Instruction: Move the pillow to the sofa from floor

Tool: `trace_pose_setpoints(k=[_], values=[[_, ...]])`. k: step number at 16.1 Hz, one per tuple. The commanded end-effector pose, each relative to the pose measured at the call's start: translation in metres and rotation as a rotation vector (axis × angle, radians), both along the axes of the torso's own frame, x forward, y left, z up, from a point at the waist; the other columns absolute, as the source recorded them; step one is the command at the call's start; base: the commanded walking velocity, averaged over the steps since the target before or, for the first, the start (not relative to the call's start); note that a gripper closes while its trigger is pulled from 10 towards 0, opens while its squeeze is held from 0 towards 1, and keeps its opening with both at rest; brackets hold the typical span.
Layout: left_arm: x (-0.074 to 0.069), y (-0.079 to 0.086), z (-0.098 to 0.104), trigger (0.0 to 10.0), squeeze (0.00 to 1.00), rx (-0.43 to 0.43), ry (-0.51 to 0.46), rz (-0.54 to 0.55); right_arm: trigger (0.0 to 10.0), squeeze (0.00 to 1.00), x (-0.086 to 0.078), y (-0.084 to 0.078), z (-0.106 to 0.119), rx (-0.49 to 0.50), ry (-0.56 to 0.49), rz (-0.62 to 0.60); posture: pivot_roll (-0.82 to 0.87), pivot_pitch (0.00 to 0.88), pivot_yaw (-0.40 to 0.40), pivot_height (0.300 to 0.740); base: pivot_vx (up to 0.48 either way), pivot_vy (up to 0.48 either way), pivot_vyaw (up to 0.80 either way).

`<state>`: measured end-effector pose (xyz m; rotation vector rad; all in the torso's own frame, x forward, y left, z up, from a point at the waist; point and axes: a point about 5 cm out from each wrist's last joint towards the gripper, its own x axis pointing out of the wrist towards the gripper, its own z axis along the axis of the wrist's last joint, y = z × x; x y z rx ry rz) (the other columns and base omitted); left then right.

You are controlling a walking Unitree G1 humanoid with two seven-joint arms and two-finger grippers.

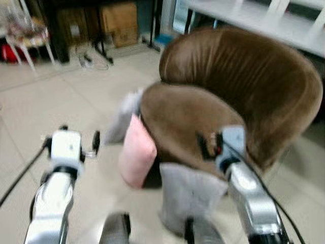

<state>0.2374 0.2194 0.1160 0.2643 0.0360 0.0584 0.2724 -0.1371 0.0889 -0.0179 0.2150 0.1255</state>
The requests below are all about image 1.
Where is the small grey fuzzy pillow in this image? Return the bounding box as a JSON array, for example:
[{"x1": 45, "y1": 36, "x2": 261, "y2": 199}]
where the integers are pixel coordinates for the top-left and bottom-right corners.
[{"x1": 104, "y1": 89, "x2": 145, "y2": 145}]

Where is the pink pillow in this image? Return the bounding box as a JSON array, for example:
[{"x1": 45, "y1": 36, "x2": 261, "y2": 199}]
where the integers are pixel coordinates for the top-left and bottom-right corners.
[{"x1": 118, "y1": 114, "x2": 158, "y2": 190}]

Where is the large grey fuzzy pillow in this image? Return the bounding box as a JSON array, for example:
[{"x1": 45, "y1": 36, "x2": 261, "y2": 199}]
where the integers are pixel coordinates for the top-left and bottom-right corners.
[{"x1": 159, "y1": 163, "x2": 229, "y2": 236}]

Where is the brown velvet tub sofa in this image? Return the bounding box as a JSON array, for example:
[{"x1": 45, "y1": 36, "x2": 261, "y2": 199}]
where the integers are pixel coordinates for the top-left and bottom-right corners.
[{"x1": 140, "y1": 26, "x2": 323, "y2": 177}]

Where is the robot right leg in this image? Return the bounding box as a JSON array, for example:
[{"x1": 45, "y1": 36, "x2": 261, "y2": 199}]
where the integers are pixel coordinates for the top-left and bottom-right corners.
[{"x1": 184, "y1": 218, "x2": 225, "y2": 244}]

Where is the robot leg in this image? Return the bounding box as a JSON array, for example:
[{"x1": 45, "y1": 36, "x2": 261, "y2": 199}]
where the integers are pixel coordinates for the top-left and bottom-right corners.
[
  {"x1": 184, "y1": 218, "x2": 225, "y2": 244},
  {"x1": 99, "y1": 212, "x2": 132, "y2": 244}
]

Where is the robot left leg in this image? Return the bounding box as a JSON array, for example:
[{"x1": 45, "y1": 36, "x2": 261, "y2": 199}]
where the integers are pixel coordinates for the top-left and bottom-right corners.
[{"x1": 99, "y1": 212, "x2": 132, "y2": 244}]

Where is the blue flat object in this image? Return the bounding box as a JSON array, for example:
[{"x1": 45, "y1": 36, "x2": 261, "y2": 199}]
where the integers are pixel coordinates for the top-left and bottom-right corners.
[{"x1": 154, "y1": 34, "x2": 176, "y2": 47}]

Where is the dark brown cardboard box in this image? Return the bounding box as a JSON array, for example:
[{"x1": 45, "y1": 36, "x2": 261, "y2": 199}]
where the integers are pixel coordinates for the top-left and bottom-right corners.
[{"x1": 57, "y1": 7, "x2": 100, "y2": 46}]

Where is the light brown cardboard box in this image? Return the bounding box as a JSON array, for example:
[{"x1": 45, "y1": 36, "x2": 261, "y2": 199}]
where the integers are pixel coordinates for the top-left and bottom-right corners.
[{"x1": 99, "y1": 2, "x2": 139, "y2": 49}]

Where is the red object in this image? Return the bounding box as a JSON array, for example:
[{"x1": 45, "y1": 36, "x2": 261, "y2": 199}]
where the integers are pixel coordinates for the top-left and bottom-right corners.
[{"x1": 0, "y1": 43, "x2": 22, "y2": 64}]

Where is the white chair with patterned cushion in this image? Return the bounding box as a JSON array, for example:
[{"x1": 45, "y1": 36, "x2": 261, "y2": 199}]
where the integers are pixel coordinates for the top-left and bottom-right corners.
[{"x1": 0, "y1": 0, "x2": 57, "y2": 72}]

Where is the white long table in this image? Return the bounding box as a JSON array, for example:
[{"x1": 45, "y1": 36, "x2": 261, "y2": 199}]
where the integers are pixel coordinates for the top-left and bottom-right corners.
[{"x1": 174, "y1": 0, "x2": 325, "y2": 57}]

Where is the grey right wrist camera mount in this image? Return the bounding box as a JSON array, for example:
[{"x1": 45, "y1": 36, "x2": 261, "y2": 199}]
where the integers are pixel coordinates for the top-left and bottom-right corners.
[{"x1": 220, "y1": 126, "x2": 247, "y2": 174}]

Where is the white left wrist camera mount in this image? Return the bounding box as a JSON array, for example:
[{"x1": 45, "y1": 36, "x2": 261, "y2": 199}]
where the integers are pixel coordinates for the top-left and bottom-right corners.
[{"x1": 51, "y1": 130, "x2": 85, "y2": 166}]

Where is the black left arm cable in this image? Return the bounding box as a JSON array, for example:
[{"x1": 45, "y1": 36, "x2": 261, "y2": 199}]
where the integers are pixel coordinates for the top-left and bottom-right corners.
[{"x1": 0, "y1": 135, "x2": 52, "y2": 206}]

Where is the power strip with cables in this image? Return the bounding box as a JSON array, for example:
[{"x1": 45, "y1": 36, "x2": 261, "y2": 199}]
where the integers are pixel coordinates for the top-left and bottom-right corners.
[{"x1": 75, "y1": 47, "x2": 111, "y2": 71}]

